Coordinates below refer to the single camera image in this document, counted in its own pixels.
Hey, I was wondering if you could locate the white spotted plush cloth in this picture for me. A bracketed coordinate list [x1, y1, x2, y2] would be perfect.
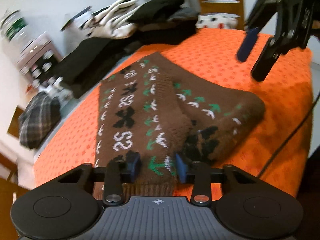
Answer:
[196, 14, 238, 29]

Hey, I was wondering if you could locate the white striped garment pile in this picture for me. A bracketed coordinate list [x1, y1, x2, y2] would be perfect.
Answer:
[81, 0, 140, 40]

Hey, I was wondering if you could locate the black folded garment left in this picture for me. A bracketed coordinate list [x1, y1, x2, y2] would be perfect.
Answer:
[53, 37, 142, 99]

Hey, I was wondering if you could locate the orange floral table mat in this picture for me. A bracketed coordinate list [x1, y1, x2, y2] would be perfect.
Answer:
[34, 29, 313, 196]

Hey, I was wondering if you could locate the water bottle on dispenser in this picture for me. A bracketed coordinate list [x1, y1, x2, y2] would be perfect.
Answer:
[1, 9, 35, 53]

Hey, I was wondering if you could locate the wooden chair far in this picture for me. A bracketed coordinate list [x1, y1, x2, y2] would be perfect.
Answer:
[198, 0, 245, 30]

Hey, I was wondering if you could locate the grey folded garment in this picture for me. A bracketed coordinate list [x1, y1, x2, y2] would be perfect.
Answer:
[138, 8, 199, 31]

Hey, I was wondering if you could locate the black folded garment right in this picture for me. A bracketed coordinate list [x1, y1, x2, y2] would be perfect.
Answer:
[128, 0, 184, 25]

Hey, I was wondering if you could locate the plaid grey cloth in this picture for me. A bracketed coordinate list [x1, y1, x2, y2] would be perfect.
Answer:
[18, 92, 61, 150]

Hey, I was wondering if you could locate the brown patterned knit sweater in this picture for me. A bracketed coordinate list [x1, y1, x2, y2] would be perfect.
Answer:
[95, 53, 265, 197]

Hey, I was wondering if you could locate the black folded garment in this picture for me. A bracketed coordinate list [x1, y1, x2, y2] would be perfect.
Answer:
[53, 37, 142, 99]
[128, 0, 184, 25]

